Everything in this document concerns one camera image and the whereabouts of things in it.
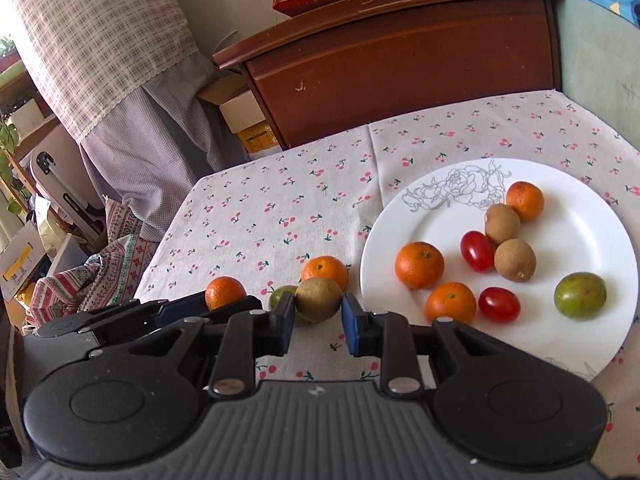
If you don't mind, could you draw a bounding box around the cardboard box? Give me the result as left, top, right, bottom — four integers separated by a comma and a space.
198, 74, 282, 160

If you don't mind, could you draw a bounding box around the cherry print tablecloth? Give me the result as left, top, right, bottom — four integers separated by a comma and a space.
137, 91, 639, 477

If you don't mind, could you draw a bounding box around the brown kiwi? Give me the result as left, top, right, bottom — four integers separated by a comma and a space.
495, 238, 537, 283
485, 204, 521, 246
295, 278, 342, 323

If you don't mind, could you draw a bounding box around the green plum fruit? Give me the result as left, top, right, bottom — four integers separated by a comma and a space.
269, 285, 307, 326
553, 272, 608, 320

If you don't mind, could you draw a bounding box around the green sofa armrest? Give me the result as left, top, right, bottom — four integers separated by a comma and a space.
555, 0, 639, 146

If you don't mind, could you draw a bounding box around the white plate rose drawing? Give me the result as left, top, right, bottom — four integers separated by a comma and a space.
360, 158, 639, 380

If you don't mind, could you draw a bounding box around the striped colourful fabric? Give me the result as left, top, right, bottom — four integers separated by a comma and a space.
27, 198, 157, 326

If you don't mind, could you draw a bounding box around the orange tangerine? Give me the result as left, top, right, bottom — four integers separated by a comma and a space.
506, 181, 544, 222
394, 242, 445, 290
205, 276, 246, 311
300, 255, 349, 292
424, 282, 477, 324

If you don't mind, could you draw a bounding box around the dark red wooden cabinet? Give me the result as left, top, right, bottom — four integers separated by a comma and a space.
214, 0, 562, 148

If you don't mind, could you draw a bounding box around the red cherry tomato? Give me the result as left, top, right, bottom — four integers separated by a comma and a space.
478, 287, 521, 323
460, 231, 494, 273

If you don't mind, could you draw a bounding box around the plaid beige cover cloth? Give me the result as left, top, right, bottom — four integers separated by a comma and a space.
1, 0, 198, 142

